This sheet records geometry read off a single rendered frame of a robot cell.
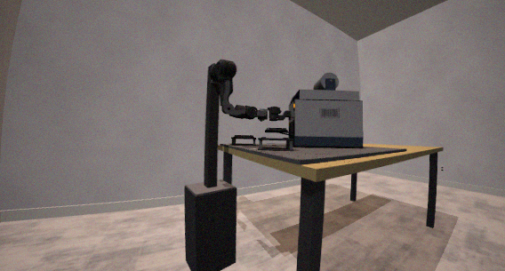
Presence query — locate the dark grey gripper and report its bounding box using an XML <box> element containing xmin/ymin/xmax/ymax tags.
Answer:
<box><xmin>266</xmin><ymin>107</ymin><xmax>291</xmax><ymax>121</ymax></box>

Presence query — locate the grey cylinder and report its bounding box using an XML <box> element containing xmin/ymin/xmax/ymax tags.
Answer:
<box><xmin>314</xmin><ymin>73</ymin><xmax>339</xmax><ymax>90</ymax></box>

